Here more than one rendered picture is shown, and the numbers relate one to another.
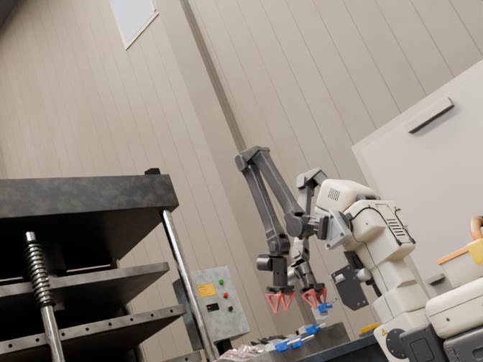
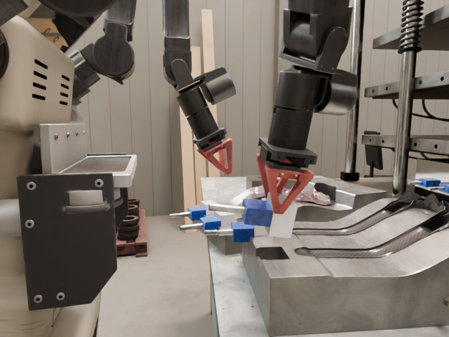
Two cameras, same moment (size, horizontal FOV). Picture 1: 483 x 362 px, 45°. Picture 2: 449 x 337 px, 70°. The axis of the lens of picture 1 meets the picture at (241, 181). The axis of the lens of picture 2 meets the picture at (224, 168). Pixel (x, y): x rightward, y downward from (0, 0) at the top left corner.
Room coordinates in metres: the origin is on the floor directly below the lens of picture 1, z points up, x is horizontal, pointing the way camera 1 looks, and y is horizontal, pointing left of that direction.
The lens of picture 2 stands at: (2.74, -0.55, 1.10)
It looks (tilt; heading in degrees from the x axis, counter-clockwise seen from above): 8 degrees down; 129
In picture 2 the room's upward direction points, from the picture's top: straight up
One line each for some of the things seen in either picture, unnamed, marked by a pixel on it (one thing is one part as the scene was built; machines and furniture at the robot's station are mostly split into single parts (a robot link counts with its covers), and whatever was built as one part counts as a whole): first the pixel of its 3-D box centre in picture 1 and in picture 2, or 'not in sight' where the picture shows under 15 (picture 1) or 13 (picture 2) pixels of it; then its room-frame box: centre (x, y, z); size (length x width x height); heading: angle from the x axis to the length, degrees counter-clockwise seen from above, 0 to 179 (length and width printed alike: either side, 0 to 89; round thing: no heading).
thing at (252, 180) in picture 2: not in sight; (271, 185); (2.04, 0.65, 0.83); 0.20 x 0.15 x 0.07; 44
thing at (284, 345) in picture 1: (285, 345); (193, 213); (2.13, 0.06, 0.85); 0.13 x 0.05 x 0.05; 61
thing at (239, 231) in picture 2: (315, 329); (237, 231); (2.38, -0.06, 0.89); 0.13 x 0.05 x 0.05; 43
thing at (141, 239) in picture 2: not in sight; (105, 218); (-0.02, 1.05, 0.20); 1.09 x 0.79 x 0.39; 142
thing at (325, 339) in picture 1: (286, 350); (385, 249); (2.61, 0.08, 0.87); 0.50 x 0.26 x 0.14; 44
